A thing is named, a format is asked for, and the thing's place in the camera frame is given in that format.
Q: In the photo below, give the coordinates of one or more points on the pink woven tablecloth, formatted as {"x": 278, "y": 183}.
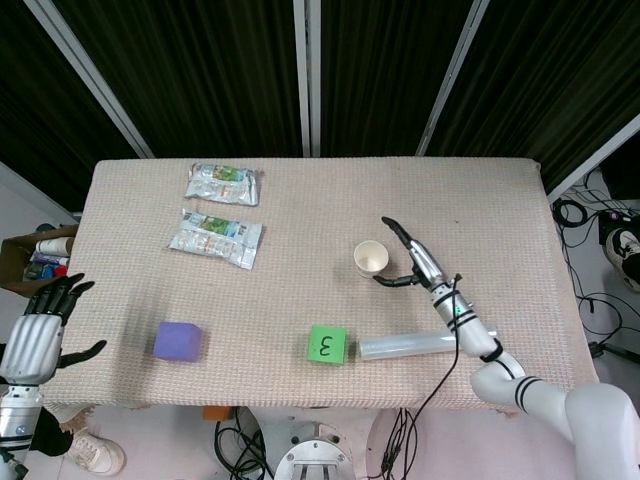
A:
{"x": 320, "y": 210}

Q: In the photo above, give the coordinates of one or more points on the green cube with number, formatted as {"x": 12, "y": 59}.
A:
{"x": 327, "y": 345}

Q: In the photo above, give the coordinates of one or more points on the brown cardboard box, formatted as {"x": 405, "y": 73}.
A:
{"x": 20, "y": 260}

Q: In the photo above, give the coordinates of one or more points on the orange object under table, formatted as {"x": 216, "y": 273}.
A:
{"x": 216, "y": 413}

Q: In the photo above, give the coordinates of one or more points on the black and white sneaker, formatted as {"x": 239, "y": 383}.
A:
{"x": 624, "y": 250}

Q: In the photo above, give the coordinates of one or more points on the robot base column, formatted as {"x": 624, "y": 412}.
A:
{"x": 314, "y": 450}

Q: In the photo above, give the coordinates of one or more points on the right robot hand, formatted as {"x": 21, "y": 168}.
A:
{"x": 415, "y": 260}

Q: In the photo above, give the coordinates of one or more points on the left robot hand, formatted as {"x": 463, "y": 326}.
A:
{"x": 35, "y": 337}

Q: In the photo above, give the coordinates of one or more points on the silver snack packet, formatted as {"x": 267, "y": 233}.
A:
{"x": 215, "y": 238}
{"x": 223, "y": 183}

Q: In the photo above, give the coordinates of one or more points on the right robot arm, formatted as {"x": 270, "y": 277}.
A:
{"x": 525, "y": 380}

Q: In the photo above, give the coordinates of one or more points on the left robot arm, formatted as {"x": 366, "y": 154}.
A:
{"x": 15, "y": 430}

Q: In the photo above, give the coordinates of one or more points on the white partition post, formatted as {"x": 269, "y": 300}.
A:
{"x": 92, "y": 75}
{"x": 452, "y": 75}
{"x": 595, "y": 160}
{"x": 307, "y": 77}

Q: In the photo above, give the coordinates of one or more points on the white paper cup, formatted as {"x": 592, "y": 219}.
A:
{"x": 370, "y": 259}

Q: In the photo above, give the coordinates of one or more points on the clear plastic tube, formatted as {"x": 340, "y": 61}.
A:
{"x": 407, "y": 345}

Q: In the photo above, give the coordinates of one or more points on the purple foam cube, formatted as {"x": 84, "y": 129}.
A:
{"x": 178, "y": 341}

